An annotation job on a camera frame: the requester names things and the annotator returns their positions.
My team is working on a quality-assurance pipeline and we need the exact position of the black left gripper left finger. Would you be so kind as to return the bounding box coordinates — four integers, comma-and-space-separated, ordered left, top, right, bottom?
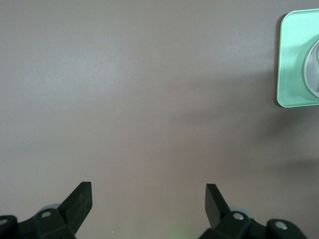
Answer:
0, 181, 93, 239

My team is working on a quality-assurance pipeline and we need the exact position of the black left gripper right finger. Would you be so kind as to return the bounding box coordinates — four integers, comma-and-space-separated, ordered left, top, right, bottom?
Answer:
200, 183, 307, 239

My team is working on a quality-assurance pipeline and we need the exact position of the round beige plate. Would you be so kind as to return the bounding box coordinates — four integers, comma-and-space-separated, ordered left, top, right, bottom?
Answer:
304, 39, 319, 98

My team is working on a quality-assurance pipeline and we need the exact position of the brown table cloth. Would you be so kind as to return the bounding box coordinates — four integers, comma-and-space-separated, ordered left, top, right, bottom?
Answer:
0, 0, 319, 239

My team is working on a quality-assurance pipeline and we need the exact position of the light green rectangular tray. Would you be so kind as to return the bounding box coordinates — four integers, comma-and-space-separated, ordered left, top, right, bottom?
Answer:
276, 8, 319, 109

